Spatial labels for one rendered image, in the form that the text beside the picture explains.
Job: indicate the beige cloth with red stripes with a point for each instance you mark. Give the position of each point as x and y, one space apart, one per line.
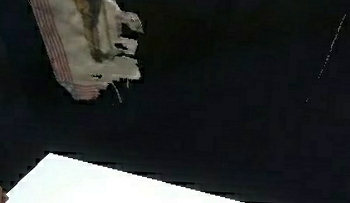
73 47

